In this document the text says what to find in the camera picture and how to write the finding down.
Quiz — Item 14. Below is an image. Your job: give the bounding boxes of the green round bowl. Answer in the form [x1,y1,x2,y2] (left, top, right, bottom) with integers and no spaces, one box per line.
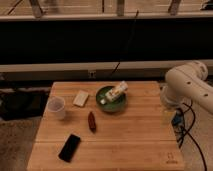
[96,86,127,113]

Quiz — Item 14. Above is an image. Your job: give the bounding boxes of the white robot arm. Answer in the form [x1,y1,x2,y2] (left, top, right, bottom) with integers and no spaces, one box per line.
[160,61,213,115]

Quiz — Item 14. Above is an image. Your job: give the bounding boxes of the dark red oblong object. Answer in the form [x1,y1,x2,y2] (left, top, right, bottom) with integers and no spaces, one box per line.
[88,112,96,133]

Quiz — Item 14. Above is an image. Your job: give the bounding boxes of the black phone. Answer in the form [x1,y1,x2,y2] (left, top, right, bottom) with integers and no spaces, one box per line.
[58,134,81,162]

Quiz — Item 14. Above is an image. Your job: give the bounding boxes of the blue floor box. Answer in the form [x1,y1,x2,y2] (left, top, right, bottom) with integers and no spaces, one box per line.
[172,114,185,135]

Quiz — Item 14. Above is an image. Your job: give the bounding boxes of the black hanging cable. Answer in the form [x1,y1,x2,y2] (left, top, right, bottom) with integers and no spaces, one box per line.
[109,9,140,77]

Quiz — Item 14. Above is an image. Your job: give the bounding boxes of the black floor cables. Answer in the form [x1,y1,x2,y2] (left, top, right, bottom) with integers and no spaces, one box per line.
[173,101,208,171]

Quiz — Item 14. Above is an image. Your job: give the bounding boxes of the translucent plastic cup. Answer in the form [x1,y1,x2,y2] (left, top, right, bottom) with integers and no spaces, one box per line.
[47,96,66,120]

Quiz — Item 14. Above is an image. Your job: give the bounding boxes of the white wall outlet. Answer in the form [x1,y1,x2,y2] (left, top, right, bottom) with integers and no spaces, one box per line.
[88,70,96,79]

